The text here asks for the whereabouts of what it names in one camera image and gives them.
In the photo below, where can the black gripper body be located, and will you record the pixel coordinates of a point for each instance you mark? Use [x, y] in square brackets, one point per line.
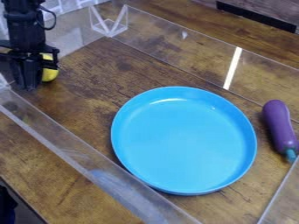
[25, 40]

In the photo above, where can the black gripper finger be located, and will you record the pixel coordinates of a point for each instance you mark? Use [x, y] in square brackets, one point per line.
[17, 70]
[32, 71]

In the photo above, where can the yellow lemon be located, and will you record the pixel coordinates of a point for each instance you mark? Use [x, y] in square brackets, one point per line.
[49, 74]

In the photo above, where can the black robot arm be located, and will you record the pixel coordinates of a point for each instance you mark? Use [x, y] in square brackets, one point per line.
[27, 5]

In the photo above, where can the blue round tray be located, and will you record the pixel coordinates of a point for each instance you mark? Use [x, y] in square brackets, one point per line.
[184, 140]

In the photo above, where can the purple toy eggplant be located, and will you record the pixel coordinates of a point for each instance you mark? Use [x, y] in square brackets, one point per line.
[278, 121]

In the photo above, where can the clear acrylic corner bracket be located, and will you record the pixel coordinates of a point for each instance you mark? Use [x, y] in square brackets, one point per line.
[108, 19]

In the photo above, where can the clear acrylic enclosure wall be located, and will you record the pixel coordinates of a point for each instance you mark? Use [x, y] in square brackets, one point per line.
[56, 159]

